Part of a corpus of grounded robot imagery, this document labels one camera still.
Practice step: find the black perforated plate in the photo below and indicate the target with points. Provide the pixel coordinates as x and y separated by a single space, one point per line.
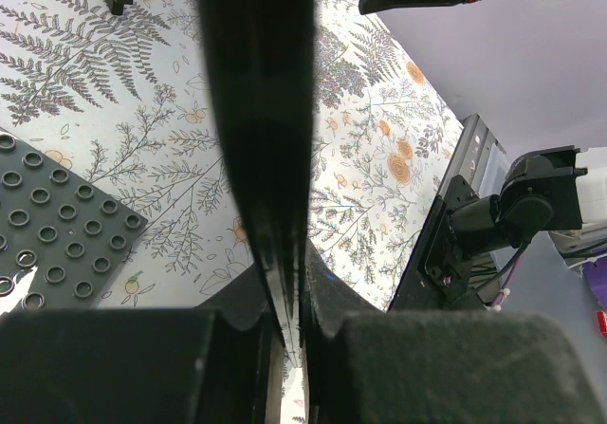
62 238

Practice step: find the floral table mat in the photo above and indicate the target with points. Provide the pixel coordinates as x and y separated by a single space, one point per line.
124 102

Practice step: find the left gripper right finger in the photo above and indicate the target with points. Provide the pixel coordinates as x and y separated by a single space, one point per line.
368 366

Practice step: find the aluminium rail frame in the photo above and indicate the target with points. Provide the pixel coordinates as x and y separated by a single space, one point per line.
480 158

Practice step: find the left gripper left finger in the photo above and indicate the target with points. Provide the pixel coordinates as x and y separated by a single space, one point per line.
214 363

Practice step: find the white whiteboard black frame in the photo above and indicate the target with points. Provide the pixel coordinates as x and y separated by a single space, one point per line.
259 58

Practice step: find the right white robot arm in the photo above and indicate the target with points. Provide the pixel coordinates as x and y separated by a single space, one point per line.
552 189

